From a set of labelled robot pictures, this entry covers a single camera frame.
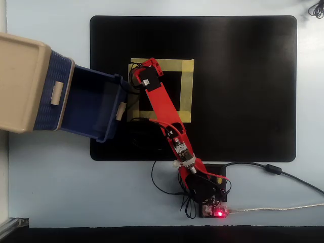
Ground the controller board with red LED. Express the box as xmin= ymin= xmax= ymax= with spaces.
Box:
xmin=201 ymin=204 xmax=230 ymax=219

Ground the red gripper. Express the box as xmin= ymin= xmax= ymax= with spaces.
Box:
xmin=114 ymin=66 xmax=144 ymax=93

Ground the yellow masking tape strip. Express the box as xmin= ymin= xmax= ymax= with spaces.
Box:
xmin=179 ymin=59 xmax=195 ymax=124
xmin=127 ymin=110 xmax=192 ymax=124
xmin=130 ymin=58 xmax=195 ymax=72

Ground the beige plastic drawer cabinet frame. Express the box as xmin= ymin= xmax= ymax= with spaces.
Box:
xmin=0 ymin=32 xmax=76 ymax=134

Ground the thin black servo wire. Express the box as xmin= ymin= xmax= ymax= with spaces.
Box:
xmin=151 ymin=159 xmax=198 ymax=220

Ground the black table mat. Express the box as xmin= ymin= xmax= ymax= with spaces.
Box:
xmin=90 ymin=15 xmax=298 ymax=161

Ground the aluminium profile post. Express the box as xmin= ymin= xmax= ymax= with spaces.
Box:
xmin=0 ymin=217 xmax=30 ymax=236

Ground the black power cable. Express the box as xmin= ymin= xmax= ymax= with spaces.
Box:
xmin=220 ymin=161 xmax=324 ymax=196

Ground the silver USB cable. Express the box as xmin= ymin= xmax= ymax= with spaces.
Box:
xmin=227 ymin=203 xmax=324 ymax=214

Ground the blue drawer with plain handle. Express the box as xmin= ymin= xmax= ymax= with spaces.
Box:
xmin=32 ymin=50 xmax=74 ymax=132

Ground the blue drawer with green-taped handle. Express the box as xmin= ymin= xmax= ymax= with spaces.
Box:
xmin=59 ymin=64 xmax=129 ymax=144

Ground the coiled black cable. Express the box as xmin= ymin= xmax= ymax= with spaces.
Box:
xmin=307 ymin=0 xmax=324 ymax=19

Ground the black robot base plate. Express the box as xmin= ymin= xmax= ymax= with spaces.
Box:
xmin=199 ymin=163 xmax=229 ymax=219

